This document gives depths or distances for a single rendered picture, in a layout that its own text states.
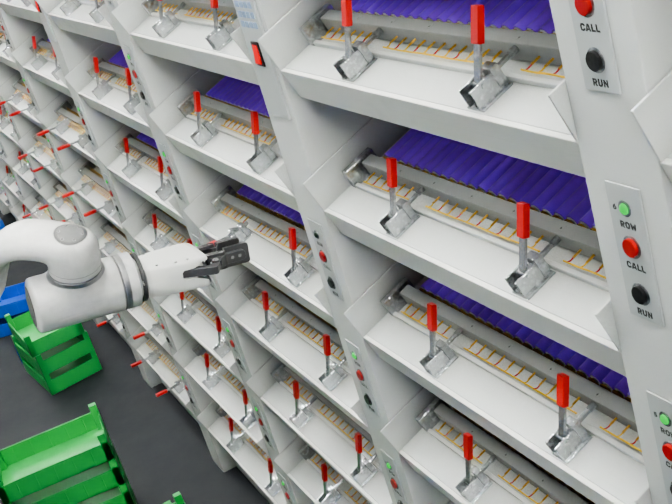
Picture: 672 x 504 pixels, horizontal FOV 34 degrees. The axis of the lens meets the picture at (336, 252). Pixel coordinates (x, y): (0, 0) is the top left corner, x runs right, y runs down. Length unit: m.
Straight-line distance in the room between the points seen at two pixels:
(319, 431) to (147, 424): 1.53
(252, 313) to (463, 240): 1.02
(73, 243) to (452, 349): 0.55
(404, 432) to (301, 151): 0.46
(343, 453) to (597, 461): 0.93
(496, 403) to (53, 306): 0.66
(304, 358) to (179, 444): 1.50
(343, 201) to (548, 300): 0.46
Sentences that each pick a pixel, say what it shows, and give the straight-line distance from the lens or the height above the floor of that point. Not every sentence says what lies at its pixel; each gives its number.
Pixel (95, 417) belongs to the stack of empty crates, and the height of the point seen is 0.28.
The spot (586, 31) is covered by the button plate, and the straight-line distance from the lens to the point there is 0.85.
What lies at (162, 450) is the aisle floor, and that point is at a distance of 3.44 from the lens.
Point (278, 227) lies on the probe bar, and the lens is 1.92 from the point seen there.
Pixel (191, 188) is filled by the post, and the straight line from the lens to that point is 2.17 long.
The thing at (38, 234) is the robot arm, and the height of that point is 1.21.
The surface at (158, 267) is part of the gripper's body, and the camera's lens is 1.66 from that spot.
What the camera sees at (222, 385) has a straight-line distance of 2.86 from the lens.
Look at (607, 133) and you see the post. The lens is 0.88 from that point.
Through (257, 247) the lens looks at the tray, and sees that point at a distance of 1.97.
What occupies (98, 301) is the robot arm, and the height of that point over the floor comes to 1.08.
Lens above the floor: 1.66
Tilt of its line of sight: 22 degrees down
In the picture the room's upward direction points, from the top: 17 degrees counter-clockwise
